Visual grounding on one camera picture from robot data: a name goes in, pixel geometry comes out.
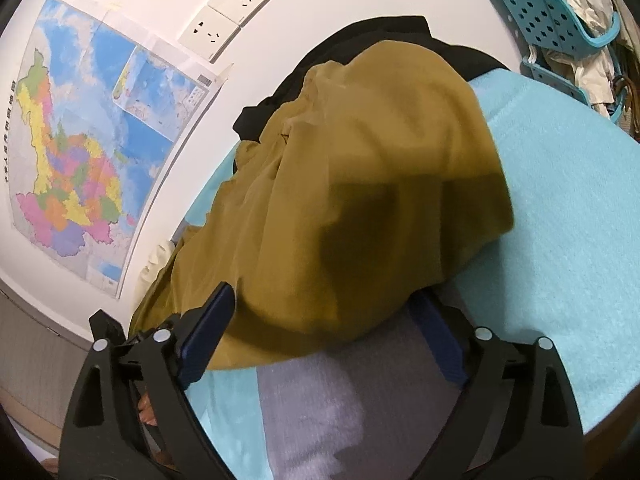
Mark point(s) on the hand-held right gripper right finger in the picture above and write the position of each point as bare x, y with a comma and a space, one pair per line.
442, 345

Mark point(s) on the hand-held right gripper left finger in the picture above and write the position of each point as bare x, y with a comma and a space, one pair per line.
210, 330

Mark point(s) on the olive button-up shirt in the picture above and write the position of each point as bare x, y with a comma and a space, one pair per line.
360, 210

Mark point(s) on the white cloth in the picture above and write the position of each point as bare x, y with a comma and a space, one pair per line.
155, 267

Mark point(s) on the grey bed sheet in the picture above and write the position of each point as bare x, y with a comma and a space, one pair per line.
350, 410

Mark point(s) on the light blue blanket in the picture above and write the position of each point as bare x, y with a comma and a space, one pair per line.
565, 210

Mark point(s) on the black garment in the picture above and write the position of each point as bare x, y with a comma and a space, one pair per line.
380, 35

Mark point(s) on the blue plastic basket rack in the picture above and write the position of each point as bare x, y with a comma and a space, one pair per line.
585, 5

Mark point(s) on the colourful wall map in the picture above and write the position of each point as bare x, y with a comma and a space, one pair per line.
85, 160

